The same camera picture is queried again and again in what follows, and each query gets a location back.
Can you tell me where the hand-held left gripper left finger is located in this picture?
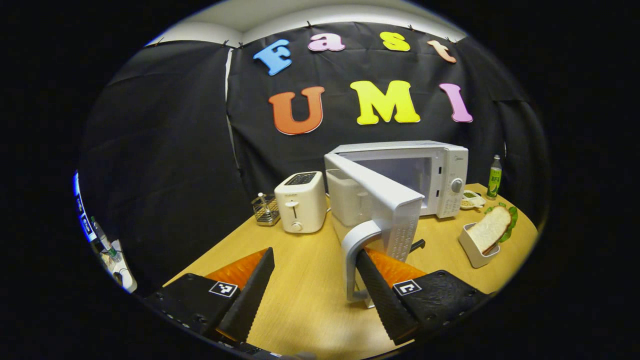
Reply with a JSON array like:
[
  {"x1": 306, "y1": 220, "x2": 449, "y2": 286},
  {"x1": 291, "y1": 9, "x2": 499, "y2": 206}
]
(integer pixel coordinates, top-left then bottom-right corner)
[{"x1": 145, "y1": 246, "x2": 276, "y2": 346}]

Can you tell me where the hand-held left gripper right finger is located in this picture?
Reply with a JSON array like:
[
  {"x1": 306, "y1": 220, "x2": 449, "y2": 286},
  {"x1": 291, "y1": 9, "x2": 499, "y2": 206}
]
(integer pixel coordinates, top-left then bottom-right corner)
[{"x1": 355, "y1": 247, "x2": 493, "y2": 347}]

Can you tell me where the white microwave oven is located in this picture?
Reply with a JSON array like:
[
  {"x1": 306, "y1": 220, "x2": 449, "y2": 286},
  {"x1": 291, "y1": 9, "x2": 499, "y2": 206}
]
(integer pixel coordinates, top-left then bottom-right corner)
[{"x1": 324, "y1": 140, "x2": 469, "y2": 308}]

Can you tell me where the bread and lettuce sandwich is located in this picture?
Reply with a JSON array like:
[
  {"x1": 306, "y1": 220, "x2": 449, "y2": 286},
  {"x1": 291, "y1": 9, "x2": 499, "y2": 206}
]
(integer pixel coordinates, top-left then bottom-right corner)
[{"x1": 467, "y1": 202, "x2": 519, "y2": 255}]

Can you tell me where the white toaster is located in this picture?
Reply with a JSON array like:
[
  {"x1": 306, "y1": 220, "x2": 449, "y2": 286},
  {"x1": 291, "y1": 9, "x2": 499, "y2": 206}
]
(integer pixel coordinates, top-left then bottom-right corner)
[{"x1": 274, "y1": 171, "x2": 328, "y2": 234}]

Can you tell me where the white sectioned bean dish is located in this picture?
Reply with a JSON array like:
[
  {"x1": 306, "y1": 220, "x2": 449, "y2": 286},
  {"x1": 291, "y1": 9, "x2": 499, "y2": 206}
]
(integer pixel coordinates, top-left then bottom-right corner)
[{"x1": 460, "y1": 190, "x2": 487, "y2": 210}]

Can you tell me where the clear plastic bottle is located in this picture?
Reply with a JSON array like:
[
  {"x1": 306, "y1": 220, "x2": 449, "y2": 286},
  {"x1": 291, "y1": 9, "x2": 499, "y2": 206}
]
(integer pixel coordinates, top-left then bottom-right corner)
[{"x1": 90, "y1": 216, "x2": 122, "y2": 263}]

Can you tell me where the green label drink bottle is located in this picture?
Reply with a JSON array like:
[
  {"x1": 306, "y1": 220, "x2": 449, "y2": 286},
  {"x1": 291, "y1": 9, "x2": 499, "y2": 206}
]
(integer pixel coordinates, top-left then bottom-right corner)
[{"x1": 486, "y1": 154, "x2": 503, "y2": 201}]

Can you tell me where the black backdrop cloth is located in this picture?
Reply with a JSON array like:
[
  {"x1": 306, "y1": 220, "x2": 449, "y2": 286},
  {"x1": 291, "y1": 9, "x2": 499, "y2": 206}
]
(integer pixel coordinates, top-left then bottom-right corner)
[{"x1": 77, "y1": 20, "x2": 551, "y2": 296}]

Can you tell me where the small wire rack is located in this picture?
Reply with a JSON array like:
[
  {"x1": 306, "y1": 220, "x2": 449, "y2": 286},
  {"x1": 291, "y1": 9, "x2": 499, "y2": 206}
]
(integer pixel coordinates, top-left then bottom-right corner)
[{"x1": 251, "y1": 192, "x2": 281, "y2": 227}]

